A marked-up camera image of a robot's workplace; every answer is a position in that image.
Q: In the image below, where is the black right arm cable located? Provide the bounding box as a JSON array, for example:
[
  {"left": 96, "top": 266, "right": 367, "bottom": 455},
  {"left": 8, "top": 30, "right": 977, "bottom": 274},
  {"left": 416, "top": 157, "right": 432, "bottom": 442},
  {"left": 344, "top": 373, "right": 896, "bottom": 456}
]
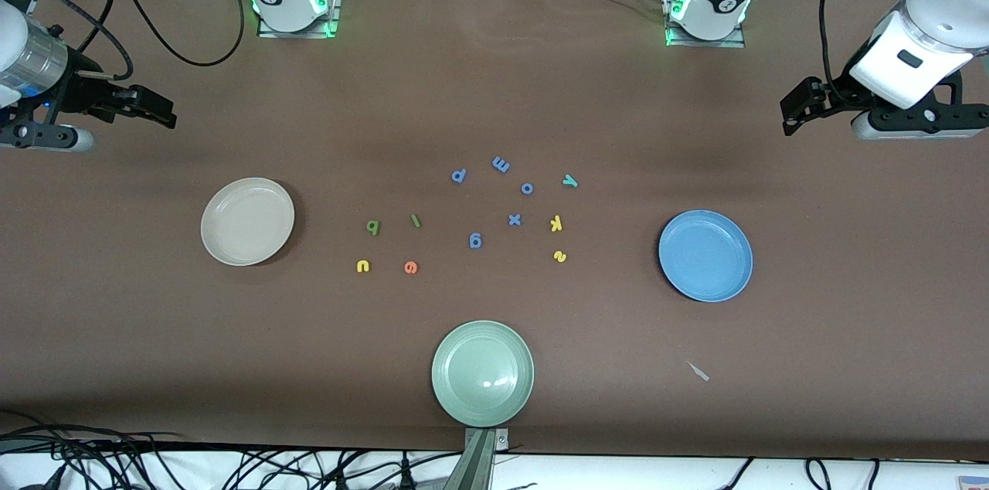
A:
[{"left": 0, "top": 0, "right": 246, "bottom": 81}]

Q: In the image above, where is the brown table cover sheet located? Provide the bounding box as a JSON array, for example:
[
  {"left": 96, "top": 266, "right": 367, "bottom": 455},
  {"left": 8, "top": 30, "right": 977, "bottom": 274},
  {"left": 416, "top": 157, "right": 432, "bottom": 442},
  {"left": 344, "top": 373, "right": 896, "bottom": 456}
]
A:
[{"left": 0, "top": 0, "right": 989, "bottom": 461}]

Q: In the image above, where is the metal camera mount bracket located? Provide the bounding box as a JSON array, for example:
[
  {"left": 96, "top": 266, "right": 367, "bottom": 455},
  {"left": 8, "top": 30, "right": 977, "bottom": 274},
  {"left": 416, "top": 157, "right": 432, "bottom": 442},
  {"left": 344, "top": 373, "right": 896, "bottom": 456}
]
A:
[{"left": 444, "top": 428, "right": 511, "bottom": 490}]

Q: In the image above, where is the blue plate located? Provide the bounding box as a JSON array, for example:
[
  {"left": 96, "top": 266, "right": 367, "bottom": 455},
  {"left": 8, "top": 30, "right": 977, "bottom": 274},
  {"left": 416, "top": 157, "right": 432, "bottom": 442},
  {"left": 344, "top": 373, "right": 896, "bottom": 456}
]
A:
[{"left": 658, "top": 210, "right": 754, "bottom": 303}]

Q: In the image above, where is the pale green plate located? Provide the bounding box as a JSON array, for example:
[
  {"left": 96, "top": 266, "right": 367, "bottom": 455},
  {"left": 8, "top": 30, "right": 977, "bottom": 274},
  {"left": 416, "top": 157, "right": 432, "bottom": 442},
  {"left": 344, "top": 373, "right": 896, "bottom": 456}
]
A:
[{"left": 431, "top": 320, "right": 535, "bottom": 427}]

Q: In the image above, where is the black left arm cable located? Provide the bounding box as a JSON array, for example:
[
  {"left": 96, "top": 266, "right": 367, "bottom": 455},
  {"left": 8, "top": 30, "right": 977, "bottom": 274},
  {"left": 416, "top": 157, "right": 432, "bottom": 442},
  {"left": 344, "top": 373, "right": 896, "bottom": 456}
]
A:
[{"left": 817, "top": 0, "right": 855, "bottom": 100}]

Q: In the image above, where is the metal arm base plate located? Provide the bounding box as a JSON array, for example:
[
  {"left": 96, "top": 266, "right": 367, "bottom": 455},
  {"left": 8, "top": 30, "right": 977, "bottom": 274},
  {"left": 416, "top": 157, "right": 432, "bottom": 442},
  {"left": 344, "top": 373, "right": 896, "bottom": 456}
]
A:
[
  {"left": 664, "top": 0, "right": 746, "bottom": 49},
  {"left": 257, "top": 0, "right": 342, "bottom": 39}
]

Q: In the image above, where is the beige brown plate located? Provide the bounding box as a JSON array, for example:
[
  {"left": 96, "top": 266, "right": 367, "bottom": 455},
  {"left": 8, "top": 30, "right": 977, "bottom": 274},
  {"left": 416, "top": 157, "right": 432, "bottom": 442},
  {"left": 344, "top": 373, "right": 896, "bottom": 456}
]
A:
[{"left": 201, "top": 178, "right": 295, "bottom": 267}]

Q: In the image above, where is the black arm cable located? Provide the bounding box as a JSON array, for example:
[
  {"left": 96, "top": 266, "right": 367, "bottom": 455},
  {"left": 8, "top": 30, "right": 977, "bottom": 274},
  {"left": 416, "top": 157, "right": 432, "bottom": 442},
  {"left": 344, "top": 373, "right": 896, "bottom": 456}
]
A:
[
  {"left": 0, "top": 0, "right": 246, "bottom": 81},
  {"left": 817, "top": 0, "right": 855, "bottom": 100}
]

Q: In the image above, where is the black floor cable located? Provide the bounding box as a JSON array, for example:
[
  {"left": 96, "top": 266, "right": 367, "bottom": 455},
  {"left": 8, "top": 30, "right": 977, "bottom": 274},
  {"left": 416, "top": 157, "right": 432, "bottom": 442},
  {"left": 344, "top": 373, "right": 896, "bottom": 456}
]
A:
[
  {"left": 717, "top": 458, "right": 756, "bottom": 490},
  {"left": 0, "top": 424, "right": 202, "bottom": 468}
]

